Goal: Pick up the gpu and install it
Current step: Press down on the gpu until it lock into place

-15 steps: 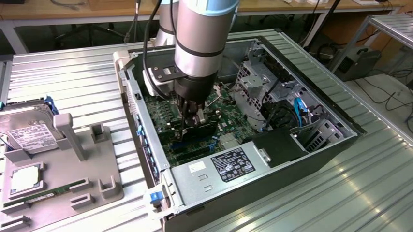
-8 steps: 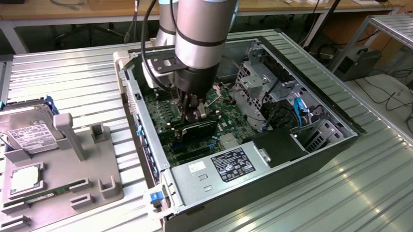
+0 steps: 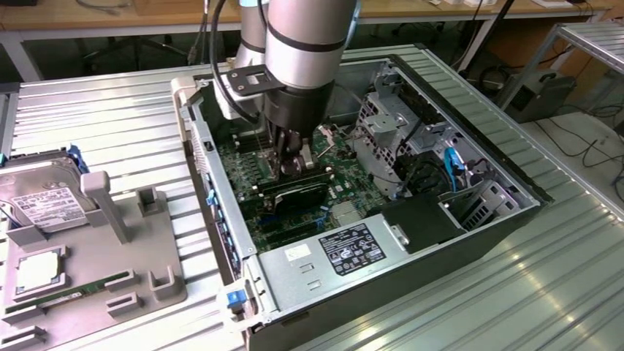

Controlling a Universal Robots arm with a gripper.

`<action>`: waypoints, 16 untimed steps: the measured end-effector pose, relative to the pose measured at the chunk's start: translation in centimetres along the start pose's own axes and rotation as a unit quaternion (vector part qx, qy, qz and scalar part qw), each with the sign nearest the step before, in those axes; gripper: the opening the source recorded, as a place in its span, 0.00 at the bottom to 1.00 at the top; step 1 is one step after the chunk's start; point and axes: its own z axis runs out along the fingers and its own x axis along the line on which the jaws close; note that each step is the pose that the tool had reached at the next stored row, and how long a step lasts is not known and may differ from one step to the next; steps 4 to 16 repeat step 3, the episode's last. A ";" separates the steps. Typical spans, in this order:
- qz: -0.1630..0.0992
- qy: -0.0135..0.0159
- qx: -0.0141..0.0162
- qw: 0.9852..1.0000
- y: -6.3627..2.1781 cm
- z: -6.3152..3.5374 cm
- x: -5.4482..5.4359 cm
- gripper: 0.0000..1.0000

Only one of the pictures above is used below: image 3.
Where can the black graphics card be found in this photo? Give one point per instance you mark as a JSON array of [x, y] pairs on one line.
[[300, 197]]

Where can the blue case latch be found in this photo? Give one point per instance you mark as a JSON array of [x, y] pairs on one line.
[[234, 298]]

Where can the grey parts rack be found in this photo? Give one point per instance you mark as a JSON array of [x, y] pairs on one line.
[[92, 263]]

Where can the small silver heatsink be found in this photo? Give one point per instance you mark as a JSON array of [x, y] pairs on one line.
[[346, 212]]

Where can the silver hard disk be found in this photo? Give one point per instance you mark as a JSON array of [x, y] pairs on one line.
[[38, 204]]

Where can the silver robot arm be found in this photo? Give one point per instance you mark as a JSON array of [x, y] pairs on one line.
[[301, 40]]

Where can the grey power supply unit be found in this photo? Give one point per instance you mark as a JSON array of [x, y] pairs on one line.
[[312, 270]]

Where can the green RAM stick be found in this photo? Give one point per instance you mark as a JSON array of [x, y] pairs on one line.
[[68, 294]]

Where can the black chair base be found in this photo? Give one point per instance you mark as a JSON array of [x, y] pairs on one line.
[[141, 47]]

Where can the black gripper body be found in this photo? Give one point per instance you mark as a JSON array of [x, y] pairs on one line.
[[301, 109]]

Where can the installed dark RAM stick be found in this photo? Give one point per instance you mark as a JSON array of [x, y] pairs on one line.
[[265, 187]]

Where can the silver CPU chip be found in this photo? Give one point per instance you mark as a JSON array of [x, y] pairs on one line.
[[41, 272]]

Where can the long wooden desk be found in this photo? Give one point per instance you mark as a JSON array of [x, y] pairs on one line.
[[121, 22]]

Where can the black open PC case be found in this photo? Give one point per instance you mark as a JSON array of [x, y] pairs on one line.
[[486, 120]]

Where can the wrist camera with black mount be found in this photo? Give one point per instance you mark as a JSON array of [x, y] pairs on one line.
[[248, 78]]

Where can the black floor machine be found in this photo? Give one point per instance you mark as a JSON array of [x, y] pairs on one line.
[[541, 95]]

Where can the blue expansion slot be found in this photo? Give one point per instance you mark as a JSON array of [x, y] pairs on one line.
[[272, 220]]

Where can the green motherboard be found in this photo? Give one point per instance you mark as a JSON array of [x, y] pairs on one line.
[[341, 183]]

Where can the aluminium slat frame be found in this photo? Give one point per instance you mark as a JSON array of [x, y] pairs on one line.
[[589, 44]]

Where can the perforated metal disk bay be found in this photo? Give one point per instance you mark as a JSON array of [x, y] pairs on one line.
[[385, 139]]

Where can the black plastic shroud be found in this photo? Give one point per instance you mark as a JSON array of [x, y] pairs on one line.
[[424, 223]]

